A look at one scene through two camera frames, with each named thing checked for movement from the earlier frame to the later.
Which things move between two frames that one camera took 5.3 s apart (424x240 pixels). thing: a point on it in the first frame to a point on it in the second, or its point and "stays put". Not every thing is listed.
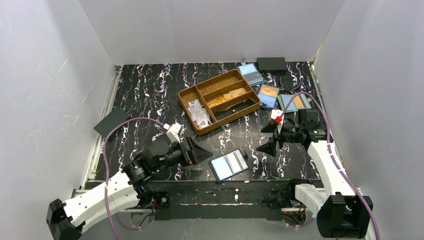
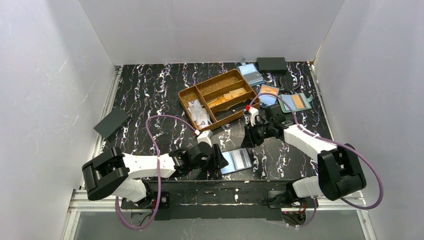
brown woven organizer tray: (217, 100) stays put
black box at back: (273, 65) stays put
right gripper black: (279, 135) to (251, 133)
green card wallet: (300, 102) stays put
